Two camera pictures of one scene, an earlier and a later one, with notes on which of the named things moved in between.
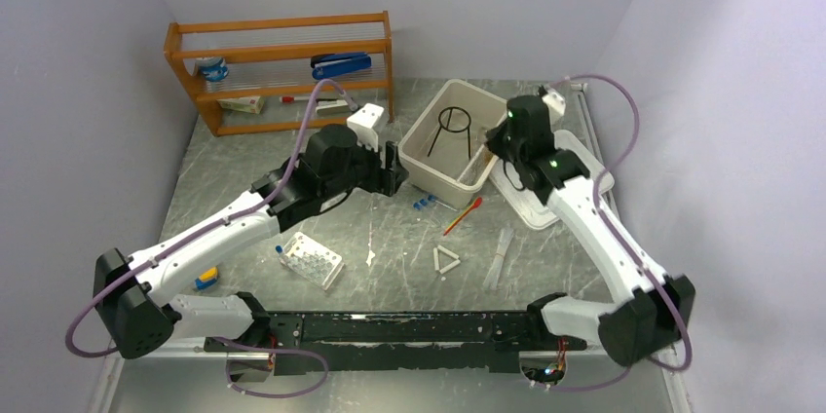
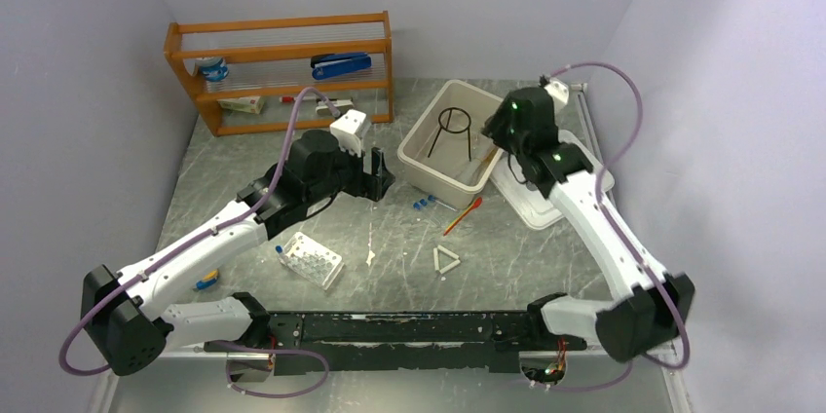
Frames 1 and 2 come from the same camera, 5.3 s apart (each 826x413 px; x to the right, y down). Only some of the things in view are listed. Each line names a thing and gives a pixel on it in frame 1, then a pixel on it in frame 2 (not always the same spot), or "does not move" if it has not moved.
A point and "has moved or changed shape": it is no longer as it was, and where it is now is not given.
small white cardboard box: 248,104 does not move
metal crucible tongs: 476,186 has moved or changed shape
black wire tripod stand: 468,128 does not move
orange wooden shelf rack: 260,74 does not move
